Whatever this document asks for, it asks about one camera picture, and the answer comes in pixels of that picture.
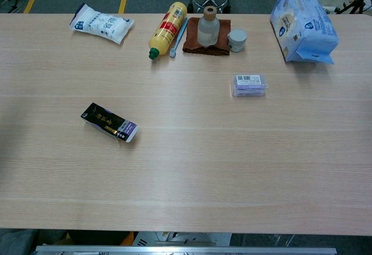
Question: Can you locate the purple soap in clear box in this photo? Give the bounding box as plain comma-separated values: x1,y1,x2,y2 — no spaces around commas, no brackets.
231,73,269,98

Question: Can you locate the large blue white package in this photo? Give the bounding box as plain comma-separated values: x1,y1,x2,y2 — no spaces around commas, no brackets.
270,0,340,65

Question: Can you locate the yellow bottle with green cap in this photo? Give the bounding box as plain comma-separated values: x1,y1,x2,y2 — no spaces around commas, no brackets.
148,1,188,60

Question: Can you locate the frosted glass bottle wooden cap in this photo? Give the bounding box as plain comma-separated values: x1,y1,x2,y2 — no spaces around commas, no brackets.
198,6,221,47

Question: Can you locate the light blue toothbrush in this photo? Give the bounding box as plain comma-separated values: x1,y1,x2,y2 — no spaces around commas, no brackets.
169,17,189,58

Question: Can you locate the aluminium rail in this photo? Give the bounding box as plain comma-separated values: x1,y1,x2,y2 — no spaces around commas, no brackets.
34,245,338,255

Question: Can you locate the white salt bag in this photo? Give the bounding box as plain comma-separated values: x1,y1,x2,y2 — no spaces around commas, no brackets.
69,3,135,45

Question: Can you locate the brown cloth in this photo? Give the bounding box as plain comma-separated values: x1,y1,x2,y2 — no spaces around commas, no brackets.
182,17,232,56

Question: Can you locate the black snack bar packet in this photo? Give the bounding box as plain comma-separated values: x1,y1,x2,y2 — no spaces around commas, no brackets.
80,102,140,143

